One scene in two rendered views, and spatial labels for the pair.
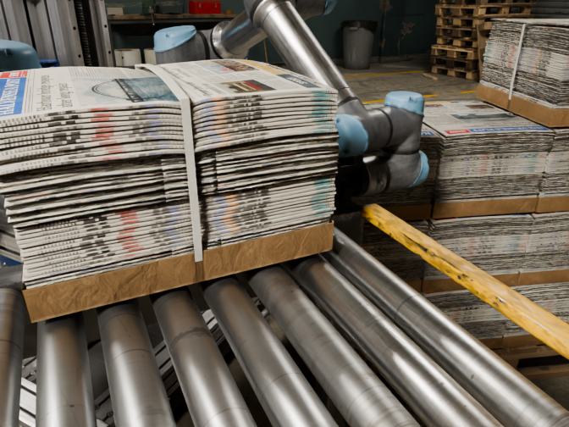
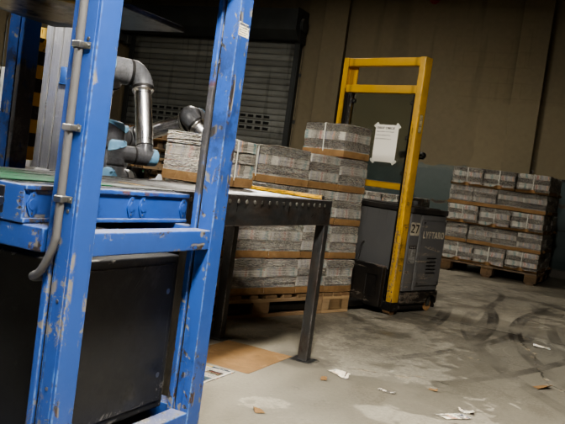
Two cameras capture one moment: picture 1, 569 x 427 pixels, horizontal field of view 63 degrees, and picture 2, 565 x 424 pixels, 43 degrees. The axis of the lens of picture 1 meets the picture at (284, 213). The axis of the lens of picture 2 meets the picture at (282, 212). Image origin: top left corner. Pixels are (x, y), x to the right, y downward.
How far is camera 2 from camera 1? 315 cm
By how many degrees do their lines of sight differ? 43
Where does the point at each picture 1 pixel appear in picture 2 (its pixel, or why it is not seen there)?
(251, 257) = (240, 183)
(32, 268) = not seen: hidden behind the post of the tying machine
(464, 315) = (248, 272)
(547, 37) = (270, 150)
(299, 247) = (246, 184)
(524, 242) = (269, 235)
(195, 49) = (129, 135)
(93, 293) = not seen: hidden behind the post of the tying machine
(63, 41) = not seen: hidden behind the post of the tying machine
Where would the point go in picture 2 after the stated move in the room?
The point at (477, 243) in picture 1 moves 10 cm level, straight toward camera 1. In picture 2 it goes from (254, 233) to (256, 235)
